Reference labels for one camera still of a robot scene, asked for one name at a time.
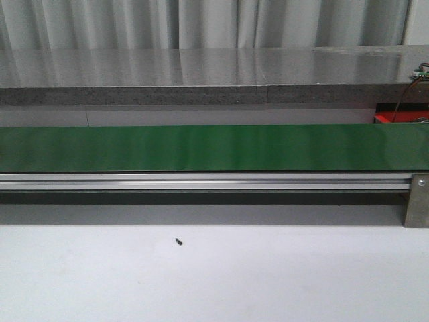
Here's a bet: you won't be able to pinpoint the grey curtain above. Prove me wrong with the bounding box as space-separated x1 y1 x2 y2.
1 1 410 50

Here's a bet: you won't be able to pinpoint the green circuit board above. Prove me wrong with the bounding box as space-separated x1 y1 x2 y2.
411 66 429 81

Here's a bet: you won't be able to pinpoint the steel conveyor bracket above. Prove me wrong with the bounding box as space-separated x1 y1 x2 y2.
404 174 429 228

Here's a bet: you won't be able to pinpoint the aluminium conveyor rail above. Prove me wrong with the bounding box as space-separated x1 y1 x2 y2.
1 172 414 191

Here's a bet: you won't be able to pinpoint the green conveyor belt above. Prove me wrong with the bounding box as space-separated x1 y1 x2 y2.
1 123 428 172

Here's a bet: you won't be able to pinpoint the red and black wires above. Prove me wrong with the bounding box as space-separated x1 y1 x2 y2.
391 62 429 124

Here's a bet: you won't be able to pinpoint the red bin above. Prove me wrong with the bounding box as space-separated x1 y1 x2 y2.
373 103 428 123

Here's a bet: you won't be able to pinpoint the grey stone counter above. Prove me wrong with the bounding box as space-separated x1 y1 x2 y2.
1 46 428 106

